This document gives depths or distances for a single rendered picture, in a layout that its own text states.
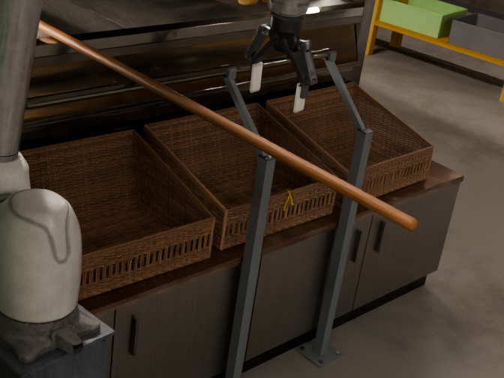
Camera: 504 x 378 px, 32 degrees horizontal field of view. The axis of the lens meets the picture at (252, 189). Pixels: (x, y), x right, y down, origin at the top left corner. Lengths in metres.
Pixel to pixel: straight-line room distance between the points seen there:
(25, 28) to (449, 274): 2.96
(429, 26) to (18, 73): 5.71
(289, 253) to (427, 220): 0.87
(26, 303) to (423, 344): 2.33
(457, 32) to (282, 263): 4.23
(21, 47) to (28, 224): 0.33
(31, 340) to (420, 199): 2.25
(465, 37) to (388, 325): 3.67
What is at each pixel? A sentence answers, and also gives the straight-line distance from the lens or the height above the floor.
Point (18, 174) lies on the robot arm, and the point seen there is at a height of 1.26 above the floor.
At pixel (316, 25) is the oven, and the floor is 1.13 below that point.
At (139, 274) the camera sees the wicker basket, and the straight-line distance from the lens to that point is 2.67.
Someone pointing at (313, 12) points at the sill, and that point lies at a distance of 3.55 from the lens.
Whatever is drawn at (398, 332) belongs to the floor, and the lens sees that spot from 3.73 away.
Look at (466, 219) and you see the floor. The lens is 4.83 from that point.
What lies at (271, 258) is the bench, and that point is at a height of 0.52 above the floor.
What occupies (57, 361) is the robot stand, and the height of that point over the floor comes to 0.99.
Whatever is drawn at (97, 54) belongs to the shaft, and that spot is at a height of 1.20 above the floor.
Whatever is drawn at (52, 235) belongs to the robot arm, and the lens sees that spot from 1.59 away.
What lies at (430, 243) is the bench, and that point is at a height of 0.28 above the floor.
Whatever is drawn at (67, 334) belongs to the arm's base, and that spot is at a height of 1.03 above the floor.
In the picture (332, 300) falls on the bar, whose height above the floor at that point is 0.26.
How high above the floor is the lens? 2.02
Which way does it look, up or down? 26 degrees down
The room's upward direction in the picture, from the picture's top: 9 degrees clockwise
